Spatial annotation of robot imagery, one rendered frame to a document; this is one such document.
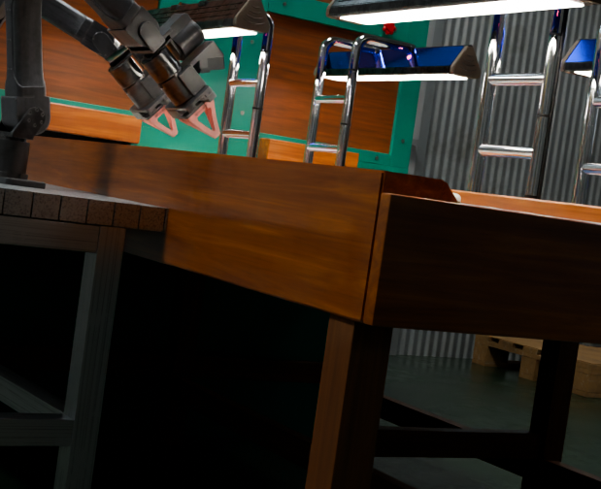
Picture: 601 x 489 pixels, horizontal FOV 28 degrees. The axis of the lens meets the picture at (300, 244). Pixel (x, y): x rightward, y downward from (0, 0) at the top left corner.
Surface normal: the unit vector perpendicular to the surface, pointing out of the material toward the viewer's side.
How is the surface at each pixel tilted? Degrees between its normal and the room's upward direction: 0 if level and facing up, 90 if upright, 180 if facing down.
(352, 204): 90
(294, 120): 90
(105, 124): 90
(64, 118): 90
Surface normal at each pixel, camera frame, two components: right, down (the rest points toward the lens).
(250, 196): -0.85, -0.10
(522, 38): 0.55, 0.11
